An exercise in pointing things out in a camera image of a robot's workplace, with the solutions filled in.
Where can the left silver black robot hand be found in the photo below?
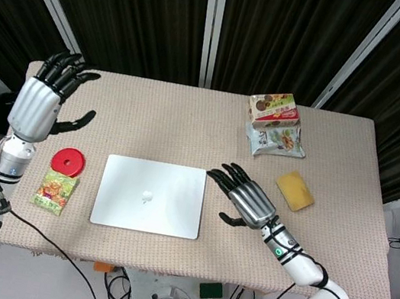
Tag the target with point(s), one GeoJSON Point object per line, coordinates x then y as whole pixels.
{"type": "Point", "coordinates": [35, 105]}

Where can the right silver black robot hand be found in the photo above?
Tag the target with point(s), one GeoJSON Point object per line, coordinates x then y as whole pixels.
{"type": "Point", "coordinates": [252, 205]}

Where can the silver laptop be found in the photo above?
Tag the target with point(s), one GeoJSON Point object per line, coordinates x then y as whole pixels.
{"type": "Point", "coordinates": [150, 196]}

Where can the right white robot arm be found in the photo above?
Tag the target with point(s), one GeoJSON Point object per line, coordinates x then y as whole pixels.
{"type": "Point", "coordinates": [319, 286]}

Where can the yellow sponge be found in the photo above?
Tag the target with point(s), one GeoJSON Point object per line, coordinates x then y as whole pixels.
{"type": "Point", "coordinates": [295, 190]}

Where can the red round lid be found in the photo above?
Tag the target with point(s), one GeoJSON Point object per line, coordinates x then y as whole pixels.
{"type": "Point", "coordinates": [68, 162]}

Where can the white snack bag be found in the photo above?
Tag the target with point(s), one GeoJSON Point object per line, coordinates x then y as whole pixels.
{"type": "Point", "coordinates": [275, 141]}

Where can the green snack packet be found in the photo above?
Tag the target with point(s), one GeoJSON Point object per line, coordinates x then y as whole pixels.
{"type": "Point", "coordinates": [54, 191]}

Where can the green block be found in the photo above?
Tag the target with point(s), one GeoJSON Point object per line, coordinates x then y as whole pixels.
{"type": "Point", "coordinates": [211, 290]}

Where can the beige woven tablecloth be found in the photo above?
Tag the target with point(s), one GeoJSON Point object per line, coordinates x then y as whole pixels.
{"type": "Point", "coordinates": [187, 135]}

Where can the cookie box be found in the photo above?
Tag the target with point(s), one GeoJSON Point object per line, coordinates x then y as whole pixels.
{"type": "Point", "coordinates": [273, 112]}

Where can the black curtain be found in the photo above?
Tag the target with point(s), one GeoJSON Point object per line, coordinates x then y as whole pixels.
{"type": "Point", "coordinates": [131, 9]}

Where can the orange block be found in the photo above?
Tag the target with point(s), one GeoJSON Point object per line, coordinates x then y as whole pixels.
{"type": "Point", "coordinates": [103, 267]}

